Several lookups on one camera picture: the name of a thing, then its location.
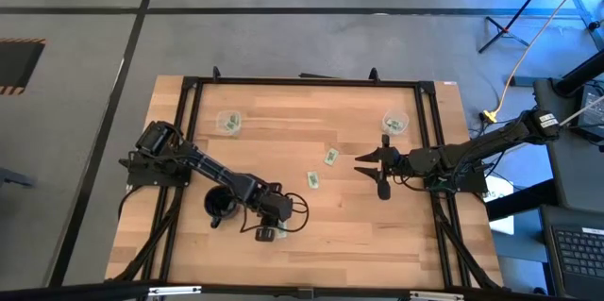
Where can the black overhead gantry bar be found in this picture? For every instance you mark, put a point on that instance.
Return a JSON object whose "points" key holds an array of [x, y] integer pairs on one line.
{"points": [[94, 291]]}

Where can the black pole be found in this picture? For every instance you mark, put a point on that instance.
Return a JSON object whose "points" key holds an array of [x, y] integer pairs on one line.
{"points": [[580, 74]]}

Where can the dark grey desk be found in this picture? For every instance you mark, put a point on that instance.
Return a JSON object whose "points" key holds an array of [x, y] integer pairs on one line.
{"points": [[566, 173]]}

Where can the dark blue mug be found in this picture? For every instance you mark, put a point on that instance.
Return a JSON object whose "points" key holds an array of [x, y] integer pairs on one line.
{"points": [[219, 204]]}

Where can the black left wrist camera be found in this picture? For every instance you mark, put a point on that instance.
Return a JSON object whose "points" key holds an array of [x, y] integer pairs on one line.
{"points": [[265, 234]]}

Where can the black laptop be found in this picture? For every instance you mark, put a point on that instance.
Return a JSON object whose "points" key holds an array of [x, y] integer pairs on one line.
{"points": [[594, 107]]}

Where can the silver metal bracket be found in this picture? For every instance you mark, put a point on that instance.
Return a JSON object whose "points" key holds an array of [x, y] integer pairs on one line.
{"points": [[174, 290], [436, 296]]}

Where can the dark floor hatch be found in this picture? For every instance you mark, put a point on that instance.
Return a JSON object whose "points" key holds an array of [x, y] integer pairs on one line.
{"points": [[19, 66]]}

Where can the dark grey laptop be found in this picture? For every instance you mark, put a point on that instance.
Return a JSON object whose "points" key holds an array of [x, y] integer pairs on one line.
{"points": [[580, 254]]}

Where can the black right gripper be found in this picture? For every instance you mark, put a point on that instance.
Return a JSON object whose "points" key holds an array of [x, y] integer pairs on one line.
{"points": [[395, 164]]}

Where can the white paper sheet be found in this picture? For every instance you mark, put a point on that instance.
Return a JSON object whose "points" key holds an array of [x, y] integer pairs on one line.
{"points": [[502, 195]]}

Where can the black aluminium table frame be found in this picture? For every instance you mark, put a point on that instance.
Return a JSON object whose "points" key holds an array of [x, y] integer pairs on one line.
{"points": [[307, 82]]}

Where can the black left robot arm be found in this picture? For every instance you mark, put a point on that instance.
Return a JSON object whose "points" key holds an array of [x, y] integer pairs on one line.
{"points": [[212, 169]]}

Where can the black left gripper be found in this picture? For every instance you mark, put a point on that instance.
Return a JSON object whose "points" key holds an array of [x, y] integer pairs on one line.
{"points": [[276, 209]]}

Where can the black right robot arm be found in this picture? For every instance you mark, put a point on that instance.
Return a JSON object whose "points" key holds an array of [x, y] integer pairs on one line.
{"points": [[495, 143]]}

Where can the clear plastic bin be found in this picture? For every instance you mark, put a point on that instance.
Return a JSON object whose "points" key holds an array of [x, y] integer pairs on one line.
{"points": [[401, 116], [222, 124]]}

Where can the black tripod stand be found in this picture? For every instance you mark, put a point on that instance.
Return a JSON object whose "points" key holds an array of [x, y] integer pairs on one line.
{"points": [[516, 11]]}

